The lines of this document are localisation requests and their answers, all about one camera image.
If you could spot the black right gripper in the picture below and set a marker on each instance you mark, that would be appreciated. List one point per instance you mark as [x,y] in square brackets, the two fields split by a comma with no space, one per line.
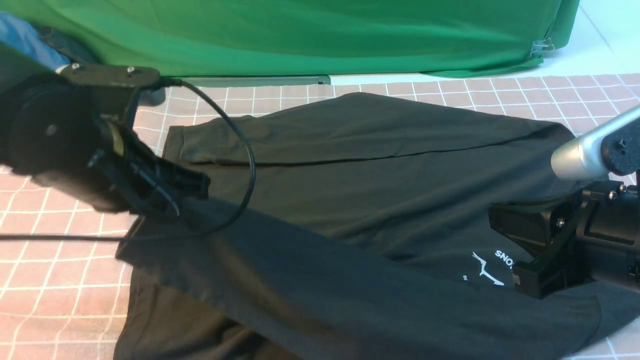
[592,234]

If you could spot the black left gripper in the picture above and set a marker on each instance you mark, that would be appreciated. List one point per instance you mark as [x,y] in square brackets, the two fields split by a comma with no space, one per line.
[58,139]

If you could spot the dark gray long-sleeve shirt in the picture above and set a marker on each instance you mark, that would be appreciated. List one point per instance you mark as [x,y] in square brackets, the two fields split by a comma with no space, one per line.
[366,238]

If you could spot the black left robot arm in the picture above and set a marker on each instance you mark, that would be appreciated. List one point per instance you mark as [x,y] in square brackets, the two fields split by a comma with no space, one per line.
[16,70]

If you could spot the gray metal backdrop bar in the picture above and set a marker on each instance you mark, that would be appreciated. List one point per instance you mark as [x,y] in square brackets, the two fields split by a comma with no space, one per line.
[256,81]

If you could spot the green backdrop cloth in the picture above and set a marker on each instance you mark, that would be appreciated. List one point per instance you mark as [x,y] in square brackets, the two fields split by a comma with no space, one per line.
[445,38]

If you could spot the dark gray crumpled garment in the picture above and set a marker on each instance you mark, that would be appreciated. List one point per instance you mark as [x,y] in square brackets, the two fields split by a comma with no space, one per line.
[66,45]

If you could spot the clear backdrop clip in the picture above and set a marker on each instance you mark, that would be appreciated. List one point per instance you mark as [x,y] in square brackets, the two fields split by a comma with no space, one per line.
[541,47]

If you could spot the blue crumpled garment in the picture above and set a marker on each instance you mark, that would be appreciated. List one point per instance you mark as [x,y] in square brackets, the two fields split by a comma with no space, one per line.
[24,38]

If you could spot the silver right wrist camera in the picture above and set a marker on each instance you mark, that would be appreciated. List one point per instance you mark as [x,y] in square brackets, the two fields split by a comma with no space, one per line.
[610,148]

